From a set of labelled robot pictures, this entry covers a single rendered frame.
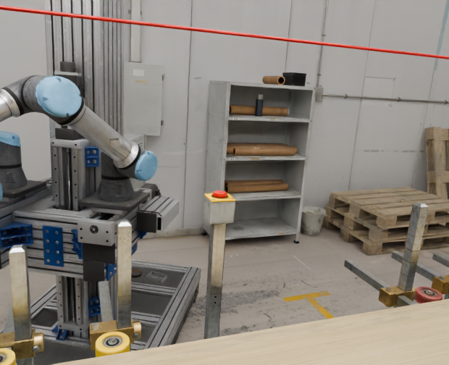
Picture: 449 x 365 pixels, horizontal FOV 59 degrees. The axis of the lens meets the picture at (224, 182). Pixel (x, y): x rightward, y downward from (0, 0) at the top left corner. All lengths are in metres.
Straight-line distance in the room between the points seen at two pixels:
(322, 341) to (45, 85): 1.04
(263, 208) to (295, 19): 1.95
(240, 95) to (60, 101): 2.84
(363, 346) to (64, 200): 1.36
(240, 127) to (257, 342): 3.12
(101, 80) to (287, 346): 1.29
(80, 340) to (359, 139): 3.65
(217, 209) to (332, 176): 3.68
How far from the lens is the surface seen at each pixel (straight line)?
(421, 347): 1.21
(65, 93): 1.30
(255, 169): 4.15
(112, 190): 1.64
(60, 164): 1.87
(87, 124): 1.37
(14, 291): 1.12
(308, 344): 1.10
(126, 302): 1.15
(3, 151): 1.88
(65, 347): 2.27
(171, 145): 3.81
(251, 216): 4.29
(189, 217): 4.05
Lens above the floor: 1.52
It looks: 14 degrees down
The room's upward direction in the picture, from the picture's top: 4 degrees clockwise
